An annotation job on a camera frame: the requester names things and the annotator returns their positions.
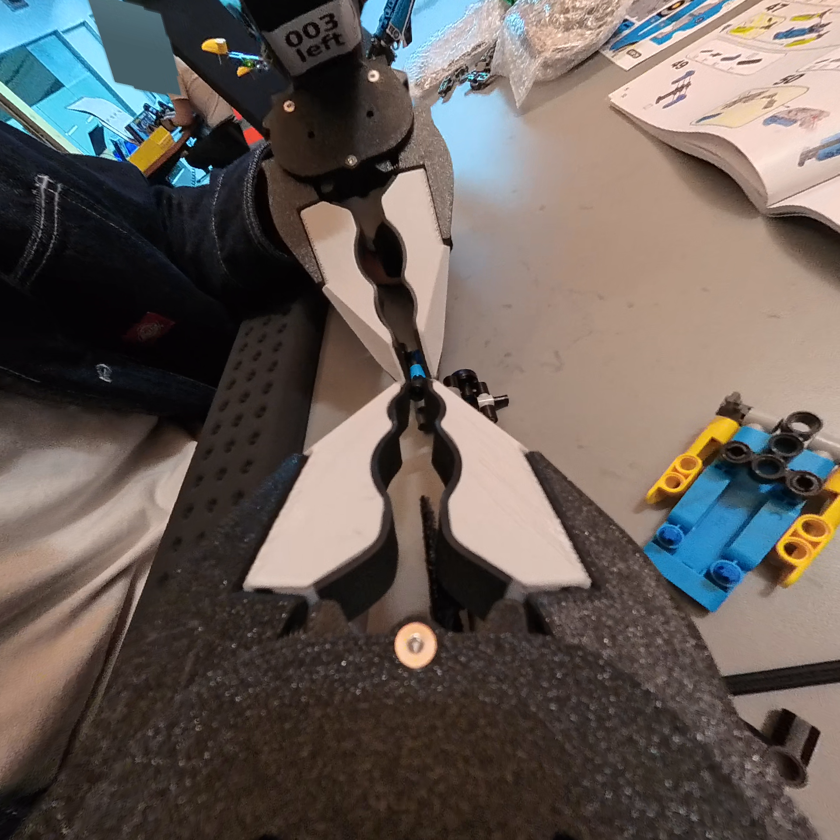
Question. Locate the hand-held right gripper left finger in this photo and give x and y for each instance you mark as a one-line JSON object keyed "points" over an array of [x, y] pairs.
{"points": [[315, 525]]}

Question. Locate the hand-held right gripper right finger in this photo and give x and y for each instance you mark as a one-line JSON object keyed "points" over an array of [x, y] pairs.
{"points": [[525, 525]]}

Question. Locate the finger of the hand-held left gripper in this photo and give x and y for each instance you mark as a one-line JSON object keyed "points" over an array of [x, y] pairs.
{"points": [[344, 263], [427, 250]]}

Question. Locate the black blue brick assembly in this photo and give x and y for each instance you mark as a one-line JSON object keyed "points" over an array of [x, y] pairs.
{"points": [[466, 390]]}

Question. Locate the yellow blue brick assembly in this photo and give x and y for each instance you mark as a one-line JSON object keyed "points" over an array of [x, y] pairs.
{"points": [[742, 505]]}

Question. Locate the grey desk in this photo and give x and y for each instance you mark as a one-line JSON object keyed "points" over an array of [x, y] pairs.
{"points": [[591, 302]]}

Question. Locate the black perforated mat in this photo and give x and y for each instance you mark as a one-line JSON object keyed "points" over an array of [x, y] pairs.
{"points": [[243, 433]]}

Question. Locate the clear plastic bag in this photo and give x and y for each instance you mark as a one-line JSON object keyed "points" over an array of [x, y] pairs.
{"points": [[565, 40], [453, 46]]}

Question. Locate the white shirt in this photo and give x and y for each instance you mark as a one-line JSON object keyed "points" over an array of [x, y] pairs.
{"points": [[72, 578]]}

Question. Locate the black axle rod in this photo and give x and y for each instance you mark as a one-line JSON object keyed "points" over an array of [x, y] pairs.
{"points": [[788, 676]]}

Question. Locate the blue white leaflet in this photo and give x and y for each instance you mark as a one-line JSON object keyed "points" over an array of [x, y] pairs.
{"points": [[670, 26]]}

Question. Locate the building instruction booklet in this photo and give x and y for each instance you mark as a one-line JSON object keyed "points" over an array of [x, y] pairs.
{"points": [[761, 105]]}

